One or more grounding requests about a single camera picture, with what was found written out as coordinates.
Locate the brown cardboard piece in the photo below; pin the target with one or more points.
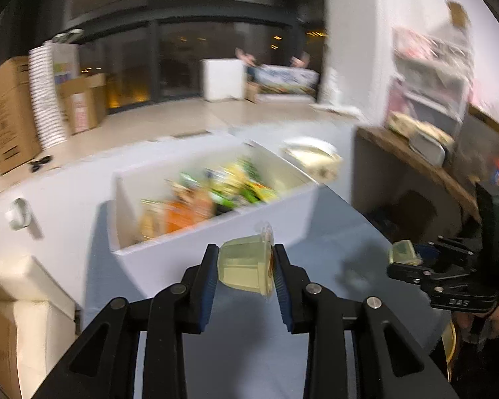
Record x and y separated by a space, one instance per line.
458 14

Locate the white storage box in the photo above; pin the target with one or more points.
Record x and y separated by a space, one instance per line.
191 257

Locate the white leather sofa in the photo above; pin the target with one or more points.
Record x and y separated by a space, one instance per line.
29 320

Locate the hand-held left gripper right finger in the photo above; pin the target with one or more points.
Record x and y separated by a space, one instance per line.
282 295

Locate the black scissors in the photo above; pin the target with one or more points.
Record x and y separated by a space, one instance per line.
39 163

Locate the white foam box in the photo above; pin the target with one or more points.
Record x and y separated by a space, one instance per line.
222 79

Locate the white tape roll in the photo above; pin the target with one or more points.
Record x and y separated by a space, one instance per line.
16 216

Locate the yellow curved object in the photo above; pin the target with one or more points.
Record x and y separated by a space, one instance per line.
449 349

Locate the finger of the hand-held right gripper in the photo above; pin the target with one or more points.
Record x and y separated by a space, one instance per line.
426 251
411 272

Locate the white shopping bag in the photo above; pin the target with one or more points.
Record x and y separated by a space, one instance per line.
68 58

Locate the small brown box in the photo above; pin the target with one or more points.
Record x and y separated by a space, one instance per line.
251 91

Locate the small open cardboard box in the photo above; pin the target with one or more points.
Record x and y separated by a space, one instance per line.
83 106

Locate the pile of snack packets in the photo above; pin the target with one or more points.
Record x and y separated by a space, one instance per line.
208 199

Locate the large cardboard box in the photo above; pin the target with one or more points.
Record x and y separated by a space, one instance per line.
8 116

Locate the clear plastic drawer unit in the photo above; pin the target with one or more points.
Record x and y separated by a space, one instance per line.
432 75

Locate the yellow jelly cup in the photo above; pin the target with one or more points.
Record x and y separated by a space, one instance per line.
403 253
245 266

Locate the dark wooden shelf unit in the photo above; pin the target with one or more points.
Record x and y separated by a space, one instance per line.
382 166

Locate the pink plastic toy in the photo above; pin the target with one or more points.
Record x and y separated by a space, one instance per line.
243 56
300 59

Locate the dark window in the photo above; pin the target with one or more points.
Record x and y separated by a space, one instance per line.
183 58

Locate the polka dot paper bag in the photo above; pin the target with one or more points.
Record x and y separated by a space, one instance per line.
45 99

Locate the landscape printed box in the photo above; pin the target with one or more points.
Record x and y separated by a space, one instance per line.
287 81

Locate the beige tissue pack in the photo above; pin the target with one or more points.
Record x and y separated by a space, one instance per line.
432 145
405 122

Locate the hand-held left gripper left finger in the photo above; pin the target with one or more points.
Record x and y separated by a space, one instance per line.
208 286

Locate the white paper sheet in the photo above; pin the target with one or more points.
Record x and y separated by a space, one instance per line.
337 110

